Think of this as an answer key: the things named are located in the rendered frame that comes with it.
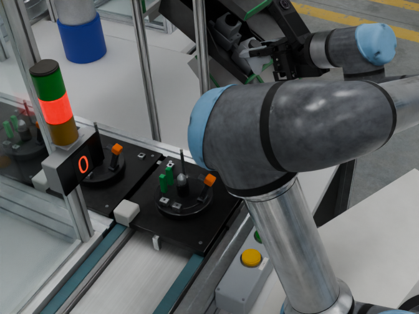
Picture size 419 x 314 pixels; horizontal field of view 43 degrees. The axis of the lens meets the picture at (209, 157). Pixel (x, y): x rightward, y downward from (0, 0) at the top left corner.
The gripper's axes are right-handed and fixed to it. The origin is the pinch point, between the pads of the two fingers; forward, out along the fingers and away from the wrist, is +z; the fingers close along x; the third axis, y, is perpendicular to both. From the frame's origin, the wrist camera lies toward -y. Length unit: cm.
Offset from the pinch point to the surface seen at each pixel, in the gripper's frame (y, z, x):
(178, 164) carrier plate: 23.6, 19.4, -17.2
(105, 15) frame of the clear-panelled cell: -15, 114, 27
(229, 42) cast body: -2.3, 4.6, -1.9
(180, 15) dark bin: -11.5, 11.3, -8.3
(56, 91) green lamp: -7.6, -4.5, -48.8
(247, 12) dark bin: -8.8, -7.9, -5.4
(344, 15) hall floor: 39, 169, 248
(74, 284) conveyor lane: 33, 11, -55
